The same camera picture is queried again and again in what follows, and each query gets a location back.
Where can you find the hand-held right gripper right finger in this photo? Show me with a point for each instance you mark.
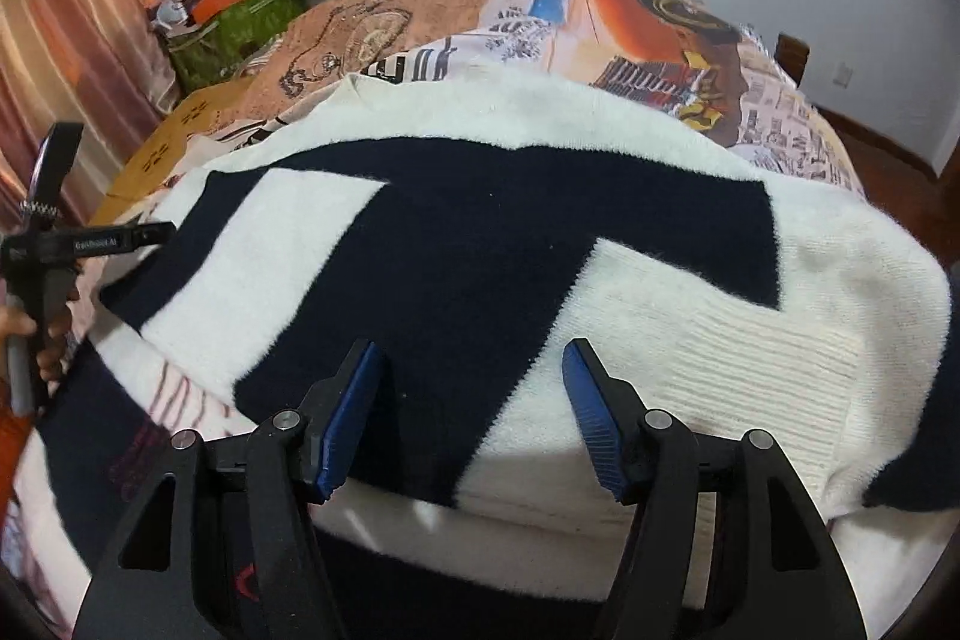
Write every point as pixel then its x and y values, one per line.
pixel 592 415

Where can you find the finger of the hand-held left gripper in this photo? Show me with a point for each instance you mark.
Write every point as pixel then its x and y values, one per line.
pixel 150 234

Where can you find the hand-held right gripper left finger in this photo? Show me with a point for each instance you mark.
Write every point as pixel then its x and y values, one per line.
pixel 349 422

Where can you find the white and navy sweater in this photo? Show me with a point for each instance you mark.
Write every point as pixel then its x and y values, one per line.
pixel 487 250

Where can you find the person's left hand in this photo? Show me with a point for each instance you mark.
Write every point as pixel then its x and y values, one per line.
pixel 54 351

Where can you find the wooden folding table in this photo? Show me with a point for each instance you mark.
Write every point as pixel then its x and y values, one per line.
pixel 180 123

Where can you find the pink orange curtain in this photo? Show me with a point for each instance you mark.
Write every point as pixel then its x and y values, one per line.
pixel 75 10

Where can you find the green patterned bag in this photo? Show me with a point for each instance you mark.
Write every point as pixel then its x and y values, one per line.
pixel 247 18

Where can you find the printed blanket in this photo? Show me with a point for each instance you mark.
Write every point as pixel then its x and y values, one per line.
pixel 450 3

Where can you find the brown wooden chair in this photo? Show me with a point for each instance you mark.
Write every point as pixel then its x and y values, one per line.
pixel 791 59

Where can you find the white wall socket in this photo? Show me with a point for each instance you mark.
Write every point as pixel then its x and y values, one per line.
pixel 844 76

